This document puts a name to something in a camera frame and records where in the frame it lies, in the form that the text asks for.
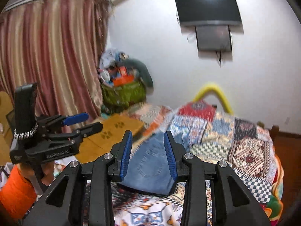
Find blue denim jeans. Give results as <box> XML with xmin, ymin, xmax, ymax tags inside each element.
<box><xmin>121</xmin><ymin>132</ymin><xmax>176</xmax><ymax>195</ymax></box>

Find orange sleeved forearm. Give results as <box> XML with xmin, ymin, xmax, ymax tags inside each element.
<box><xmin>1</xmin><ymin>165</ymin><xmax>37</xmax><ymax>221</ymax></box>

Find wooden lap desk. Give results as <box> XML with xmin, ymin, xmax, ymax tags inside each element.
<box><xmin>75</xmin><ymin>114</ymin><xmax>144</xmax><ymax>163</ymax></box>

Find patchwork patterned quilt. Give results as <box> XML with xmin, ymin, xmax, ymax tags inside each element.
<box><xmin>120</xmin><ymin>101</ymin><xmax>284</xmax><ymax>225</ymax></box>

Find green storage basket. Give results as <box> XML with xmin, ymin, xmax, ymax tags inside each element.
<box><xmin>101</xmin><ymin>81</ymin><xmax>146</xmax><ymax>108</ymax></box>

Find orange box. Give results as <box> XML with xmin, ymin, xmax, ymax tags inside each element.
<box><xmin>113</xmin><ymin>75</ymin><xmax>135</xmax><ymax>87</ymax></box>

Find striped red gold curtain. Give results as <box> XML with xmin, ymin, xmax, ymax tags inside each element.
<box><xmin>1</xmin><ymin>0</ymin><xmax>110</xmax><ymax>121</ymax></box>

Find grey plush pillow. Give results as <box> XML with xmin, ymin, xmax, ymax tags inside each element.
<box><xmin>116</xmin><ymin>58</ymin><xmax>154</xmax><ymax>88</ymax></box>

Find yellow foam headboard rail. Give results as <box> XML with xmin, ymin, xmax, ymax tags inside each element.
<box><xmin>192</xmin><ymin>83</ymin><xmax>234</xmax><ymax>115</ymax></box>

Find small dark wall monitor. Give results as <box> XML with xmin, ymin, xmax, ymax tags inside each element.
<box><xmin>195</xmin><ymin>26</ymin><xmax>232</xmax><ymax>52</ymax></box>

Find wall mounted black television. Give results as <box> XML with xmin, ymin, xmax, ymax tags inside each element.
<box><xmin>175</xmin><ymin>0</ymin><xmax>242</xmax><ymax>26</ymax></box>

